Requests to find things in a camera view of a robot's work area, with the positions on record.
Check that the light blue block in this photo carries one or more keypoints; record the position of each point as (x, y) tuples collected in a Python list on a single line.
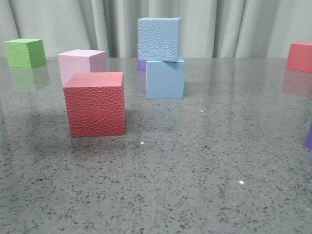
[(165, 79)]

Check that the blue textured block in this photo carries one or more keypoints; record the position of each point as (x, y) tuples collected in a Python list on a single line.
[(159, 39)]

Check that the purple block at back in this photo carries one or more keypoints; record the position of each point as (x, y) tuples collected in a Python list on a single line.
[(141, 64)]

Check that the large red textured block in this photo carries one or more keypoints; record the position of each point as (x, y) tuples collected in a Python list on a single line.
[(95, 104)]

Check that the pink block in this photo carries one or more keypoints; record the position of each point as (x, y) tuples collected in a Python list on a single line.
[(78, 60)]

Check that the grey-green curtain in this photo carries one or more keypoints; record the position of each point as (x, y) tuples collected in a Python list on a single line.
[(209, 28)]

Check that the green block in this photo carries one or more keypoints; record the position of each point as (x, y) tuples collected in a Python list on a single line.
[(25, 53)]

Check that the purple block at edge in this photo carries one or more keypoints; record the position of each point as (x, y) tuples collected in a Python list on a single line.
[(308, 143)]

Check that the red block at right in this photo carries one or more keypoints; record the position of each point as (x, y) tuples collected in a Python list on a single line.
[(300, 56)]

